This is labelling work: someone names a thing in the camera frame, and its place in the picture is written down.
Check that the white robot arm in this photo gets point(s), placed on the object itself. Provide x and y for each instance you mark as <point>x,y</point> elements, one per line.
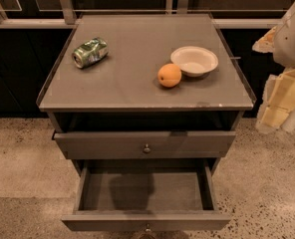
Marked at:
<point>278,107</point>

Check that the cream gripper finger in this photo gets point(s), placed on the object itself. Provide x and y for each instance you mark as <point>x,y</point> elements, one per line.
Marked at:
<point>278,108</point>
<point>265,44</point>

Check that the orange fruit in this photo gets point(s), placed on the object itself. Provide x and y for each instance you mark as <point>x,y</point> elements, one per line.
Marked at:
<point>169,75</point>

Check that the grey drawer cabinet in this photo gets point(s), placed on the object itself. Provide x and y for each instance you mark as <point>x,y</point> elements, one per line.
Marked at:
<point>121,91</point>

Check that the metal railing frame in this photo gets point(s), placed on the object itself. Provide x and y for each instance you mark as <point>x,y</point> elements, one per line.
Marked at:
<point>67,10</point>

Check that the grey top drawer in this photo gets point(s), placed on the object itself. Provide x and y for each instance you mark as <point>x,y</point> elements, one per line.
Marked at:
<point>144,144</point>

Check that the crushed green soda can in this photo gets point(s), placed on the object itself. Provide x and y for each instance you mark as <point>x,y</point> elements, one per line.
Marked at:
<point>90,52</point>

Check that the grey open middle drawer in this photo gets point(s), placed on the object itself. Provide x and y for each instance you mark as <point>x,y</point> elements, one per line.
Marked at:
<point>151,195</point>

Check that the white bowl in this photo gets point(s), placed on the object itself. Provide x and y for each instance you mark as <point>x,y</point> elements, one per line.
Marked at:
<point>194,61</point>

